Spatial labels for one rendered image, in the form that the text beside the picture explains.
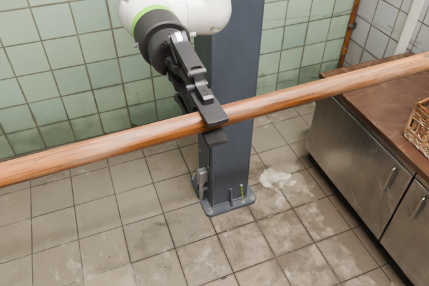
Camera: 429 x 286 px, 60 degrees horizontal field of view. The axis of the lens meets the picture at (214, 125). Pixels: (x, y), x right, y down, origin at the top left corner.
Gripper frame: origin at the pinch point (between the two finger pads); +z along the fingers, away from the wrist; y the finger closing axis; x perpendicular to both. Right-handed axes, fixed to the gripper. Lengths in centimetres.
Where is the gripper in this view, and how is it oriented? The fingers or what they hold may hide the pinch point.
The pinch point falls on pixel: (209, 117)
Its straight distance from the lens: 52.3
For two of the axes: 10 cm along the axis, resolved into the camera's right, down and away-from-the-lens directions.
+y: 0.0, 7.4, 6.8
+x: -9.3, 2.5, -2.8
